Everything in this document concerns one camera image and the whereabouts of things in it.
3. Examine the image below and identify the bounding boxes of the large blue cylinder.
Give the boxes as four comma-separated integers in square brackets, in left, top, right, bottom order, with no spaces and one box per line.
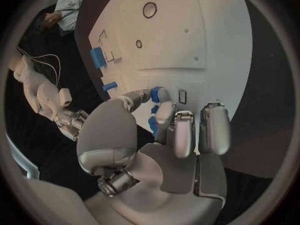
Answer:
[89,47,107,69]

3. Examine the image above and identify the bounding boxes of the white task board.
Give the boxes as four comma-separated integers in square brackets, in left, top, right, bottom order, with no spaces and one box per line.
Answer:
[88,0,254,136]

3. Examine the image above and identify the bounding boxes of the white cable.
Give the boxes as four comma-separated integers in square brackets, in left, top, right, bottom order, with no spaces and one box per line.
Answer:
[30,53,62,86]
[15,46,60,83]

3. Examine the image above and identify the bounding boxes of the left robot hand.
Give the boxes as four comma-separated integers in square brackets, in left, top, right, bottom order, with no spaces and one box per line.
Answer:
[76,87,232,225]

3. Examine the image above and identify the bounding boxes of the person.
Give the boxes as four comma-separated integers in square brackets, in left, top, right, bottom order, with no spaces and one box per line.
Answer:
[43,0,92,35]

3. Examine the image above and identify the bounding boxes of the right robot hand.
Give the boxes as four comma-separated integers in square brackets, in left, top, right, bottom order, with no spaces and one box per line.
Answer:
[54,109,90,142]

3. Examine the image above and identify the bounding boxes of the thin blue cylinder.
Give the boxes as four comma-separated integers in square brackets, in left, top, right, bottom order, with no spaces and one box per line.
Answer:
[101,81,119,93]

